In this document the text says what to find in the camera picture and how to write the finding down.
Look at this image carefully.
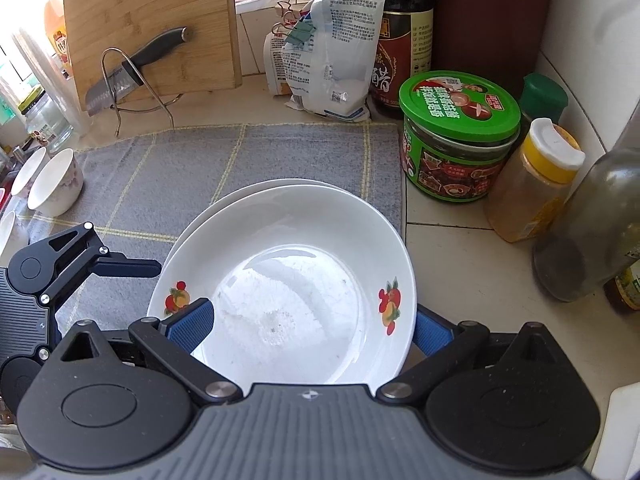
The white bowl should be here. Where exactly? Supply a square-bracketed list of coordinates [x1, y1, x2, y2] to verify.
[0, 211, 15, 252]
[27, 148, 84, 218]
[11, 148, 50, 200]

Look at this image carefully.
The white fruit-print plate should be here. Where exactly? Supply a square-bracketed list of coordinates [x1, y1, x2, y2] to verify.
[148, 184, 416, 390]
[162, 178, 362, 271]

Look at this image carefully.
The grey and teal dish towel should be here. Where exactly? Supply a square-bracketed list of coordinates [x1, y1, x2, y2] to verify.
[14, 120, 407, 334]

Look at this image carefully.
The clear plastic wrap roll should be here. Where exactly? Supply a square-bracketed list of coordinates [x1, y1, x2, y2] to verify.
[12, 29, 92, 138]

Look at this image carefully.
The glass jar with green lid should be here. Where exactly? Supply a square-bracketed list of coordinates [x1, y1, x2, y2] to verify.
[18, 86, 74, 155]

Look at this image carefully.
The yellow-capped spice jar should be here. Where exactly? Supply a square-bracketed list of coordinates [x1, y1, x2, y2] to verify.
[485, 118, 586, 243]

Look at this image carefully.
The clear glass oil bottle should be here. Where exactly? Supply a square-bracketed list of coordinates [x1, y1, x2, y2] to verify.
[532, 110, 639, 302]

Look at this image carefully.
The green-lidded sauce jar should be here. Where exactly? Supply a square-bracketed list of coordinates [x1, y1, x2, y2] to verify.
[399, 70, 521, 204]

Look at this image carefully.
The white plastic seasoning box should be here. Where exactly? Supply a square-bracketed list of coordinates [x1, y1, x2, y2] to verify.
[591, 382, 640, 480]

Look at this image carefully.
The bamboo cutting board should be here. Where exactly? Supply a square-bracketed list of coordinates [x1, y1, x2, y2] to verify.
[63, 0, 242, 98]

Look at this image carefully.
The small green-capped bottle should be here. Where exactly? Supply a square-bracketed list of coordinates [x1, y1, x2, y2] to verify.
[520, 73, 568, 125]

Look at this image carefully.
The red-white food bag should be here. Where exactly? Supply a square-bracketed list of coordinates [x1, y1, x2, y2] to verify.
[264, 32, 292, 96]

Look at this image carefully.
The white clipped plastic bag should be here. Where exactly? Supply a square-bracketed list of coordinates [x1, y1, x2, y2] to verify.
[281, 0, 385, 122]

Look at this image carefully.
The dark soy sauce bottle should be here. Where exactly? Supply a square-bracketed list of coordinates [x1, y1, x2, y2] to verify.
[370, 0, 435, 118]

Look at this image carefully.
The dark red knife block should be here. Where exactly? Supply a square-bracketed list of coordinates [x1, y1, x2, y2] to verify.
[432, 0, 550, 98]

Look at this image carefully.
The steel wire knife stand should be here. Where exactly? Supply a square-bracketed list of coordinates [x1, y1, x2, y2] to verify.
[98, 45, 185, 139]

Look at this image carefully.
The black-handled santoku knife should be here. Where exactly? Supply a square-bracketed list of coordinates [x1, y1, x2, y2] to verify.
[85, 26, 190, 116]

